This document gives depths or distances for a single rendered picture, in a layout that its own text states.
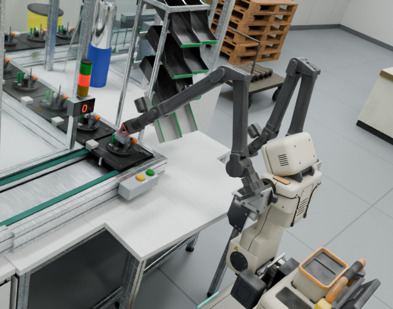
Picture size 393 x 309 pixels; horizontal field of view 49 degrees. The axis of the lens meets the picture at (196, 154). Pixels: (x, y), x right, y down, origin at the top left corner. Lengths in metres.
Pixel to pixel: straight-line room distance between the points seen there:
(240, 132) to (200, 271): 1.51
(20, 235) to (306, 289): 1.17
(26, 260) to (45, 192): 0.34
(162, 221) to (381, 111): 4.72
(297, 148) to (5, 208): 1.18
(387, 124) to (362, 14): 7.02
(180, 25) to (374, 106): 4.46
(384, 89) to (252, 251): 4.50
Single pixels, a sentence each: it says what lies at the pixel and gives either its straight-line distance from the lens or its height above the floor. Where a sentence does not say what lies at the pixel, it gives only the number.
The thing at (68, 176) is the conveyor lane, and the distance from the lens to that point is 2.05.
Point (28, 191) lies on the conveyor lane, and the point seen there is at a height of 0.92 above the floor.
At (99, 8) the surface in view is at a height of 1.38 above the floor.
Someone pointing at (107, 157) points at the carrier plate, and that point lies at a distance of 2.12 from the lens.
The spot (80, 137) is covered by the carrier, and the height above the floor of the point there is 0.97.
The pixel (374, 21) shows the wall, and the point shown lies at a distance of 12.90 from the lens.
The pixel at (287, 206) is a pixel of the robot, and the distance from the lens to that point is 1.84.
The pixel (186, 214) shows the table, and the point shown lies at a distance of 2.07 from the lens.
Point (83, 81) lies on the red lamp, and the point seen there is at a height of 1.33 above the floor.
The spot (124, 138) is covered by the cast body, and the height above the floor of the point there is 1.06.
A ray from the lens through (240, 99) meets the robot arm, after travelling 1.75.
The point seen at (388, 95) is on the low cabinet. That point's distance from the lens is 6.26.
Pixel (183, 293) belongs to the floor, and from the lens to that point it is 2.90.
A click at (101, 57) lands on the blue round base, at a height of 1.08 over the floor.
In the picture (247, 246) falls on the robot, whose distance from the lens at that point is 2.07.
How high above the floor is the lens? 2.13
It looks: 30 degrees down
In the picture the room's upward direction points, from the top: 17 degrees clockwise
